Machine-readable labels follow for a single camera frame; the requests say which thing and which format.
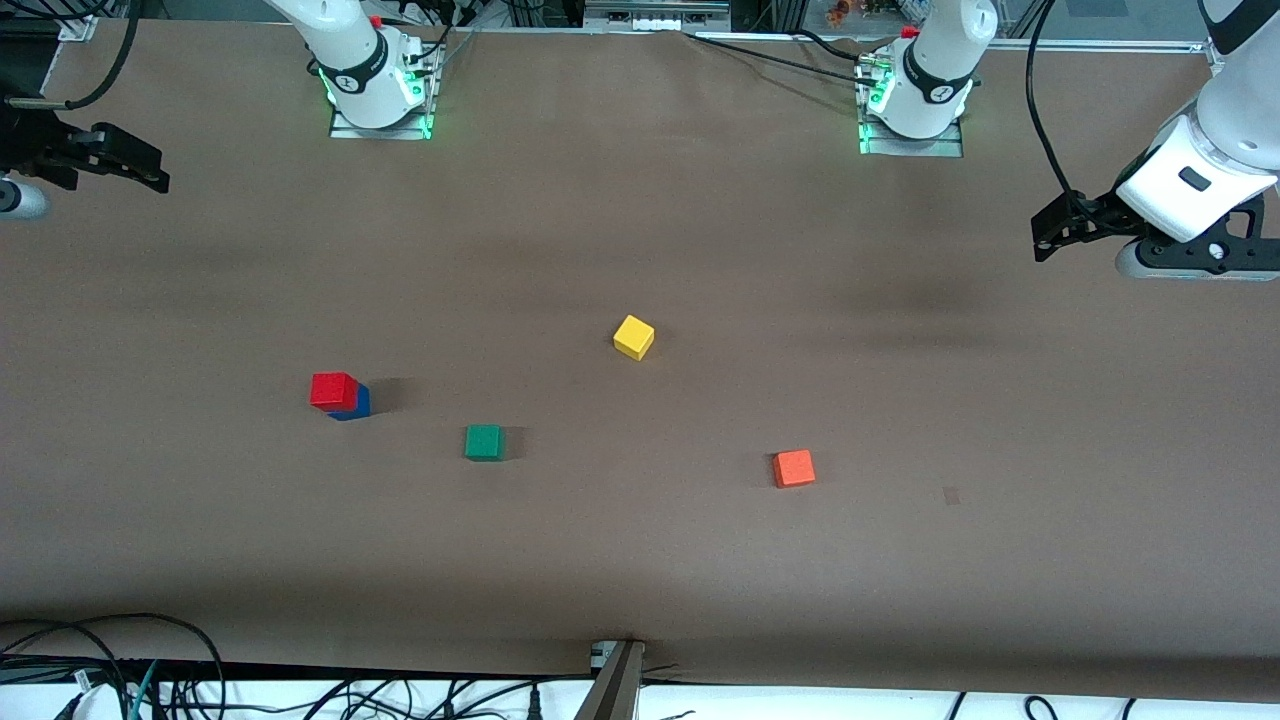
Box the short black table cable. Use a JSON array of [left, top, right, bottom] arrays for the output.
[[790, 28, 883, 63]]

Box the red cube block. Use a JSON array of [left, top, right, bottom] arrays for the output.
[[309, 372, 359, 413]]

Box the black looped floor cable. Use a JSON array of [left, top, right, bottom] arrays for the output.
[[0, 612, 227, 720]]

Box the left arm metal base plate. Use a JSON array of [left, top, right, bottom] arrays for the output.
[[858, 60, 966, 159]]

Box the long black table cable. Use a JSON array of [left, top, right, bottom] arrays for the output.
[[685, 32, 881, 89]]

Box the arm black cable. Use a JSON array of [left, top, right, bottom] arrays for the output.
[[5, 0, 141, 111], [1025, 0, 1091, 201]]

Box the brown table cover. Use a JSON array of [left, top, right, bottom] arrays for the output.
[[0, 20, 1280, 701]]

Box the grey metal post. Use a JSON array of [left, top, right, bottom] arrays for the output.
[[575, 640, 647, 720]]

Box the green floor cable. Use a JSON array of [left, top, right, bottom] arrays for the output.
[[128, 660, 161, 720]]

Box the black cable bundle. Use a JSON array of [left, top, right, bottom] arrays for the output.
[[160, 675, 601, 720]]

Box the orange cube block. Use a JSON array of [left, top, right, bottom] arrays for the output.
[[771, 449, 817, 490]]

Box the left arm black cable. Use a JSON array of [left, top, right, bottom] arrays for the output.
[[1025, 0, 1091, 201]]

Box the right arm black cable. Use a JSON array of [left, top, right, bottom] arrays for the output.
[[5, 0, 141, 111]]

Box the yellow cube block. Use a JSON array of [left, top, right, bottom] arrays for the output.
[[612, 314, 656, 362]]

